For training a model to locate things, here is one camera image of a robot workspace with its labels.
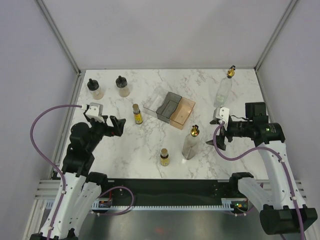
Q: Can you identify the small yellow label bottle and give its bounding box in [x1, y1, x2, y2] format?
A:
[132, 103, 143, 125]
[160, 148, 170, 167]

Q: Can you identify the tall clear bottle gold pourer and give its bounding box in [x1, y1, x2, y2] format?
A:
[214, 65, 236, 108]

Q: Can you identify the aluminium rail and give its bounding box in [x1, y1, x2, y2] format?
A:
[35, 179, 307, 200]
[51, 70, 86, 168]

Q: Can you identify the smoky grey plastic bin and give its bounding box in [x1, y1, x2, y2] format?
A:
[156, 91, 182, 124]

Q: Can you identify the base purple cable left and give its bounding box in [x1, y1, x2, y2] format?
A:
[96, 186, 135, 216]

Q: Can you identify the clear plastic bin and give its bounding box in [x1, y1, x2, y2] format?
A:
[143, 86, 169, 118]

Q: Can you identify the aluminium frame post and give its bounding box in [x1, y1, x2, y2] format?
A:
[254, 0, 299, 73]
[34, 0, 81, 76]

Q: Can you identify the small yellow label bottle upper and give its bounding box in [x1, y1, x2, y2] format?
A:
[132, 103, 143, 125]

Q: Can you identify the white slotted cable duct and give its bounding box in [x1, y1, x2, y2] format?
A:
[91, 198, 248, 211]

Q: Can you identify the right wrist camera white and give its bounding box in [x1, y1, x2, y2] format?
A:
[213, 106, 230, 125]

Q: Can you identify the small yellow label bottle lower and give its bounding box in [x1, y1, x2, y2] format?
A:
[160, 148, 170, 167]

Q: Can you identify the right aluminium frame post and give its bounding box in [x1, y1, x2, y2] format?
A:
[254, 0, 299, 73]

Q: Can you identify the aluminium front rail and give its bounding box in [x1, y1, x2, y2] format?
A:
[35, 179, 307, 200]

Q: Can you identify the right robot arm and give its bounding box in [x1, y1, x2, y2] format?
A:
[207, 102, 318, 240]

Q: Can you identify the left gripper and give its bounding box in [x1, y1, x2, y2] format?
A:
[86, 115, 126, 152]

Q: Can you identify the aluminium rail left side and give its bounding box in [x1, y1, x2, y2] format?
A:
[51, 70, 86, 168]

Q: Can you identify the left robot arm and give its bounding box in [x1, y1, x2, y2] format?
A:
[30, 115, 126, 240]

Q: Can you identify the shaker jar black cap right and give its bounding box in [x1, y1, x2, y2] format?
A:
[115, 75, 130, 98]

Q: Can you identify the left aluminium frame post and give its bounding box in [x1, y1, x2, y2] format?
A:
[34, 0, 81, 76]

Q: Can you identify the tall bottle gold pourer brown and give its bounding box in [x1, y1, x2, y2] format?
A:
[182, 124, 201, 160]

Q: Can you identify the shaker jar black cap left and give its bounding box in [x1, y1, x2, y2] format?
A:
[87, 78, 104, 100]

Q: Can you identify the shaker jar black cap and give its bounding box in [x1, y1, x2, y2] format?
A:
[115, 75, 130, 98]
[87, 78, 104, 100]

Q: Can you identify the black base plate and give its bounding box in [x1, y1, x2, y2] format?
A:
[101, 178, 245, 206]

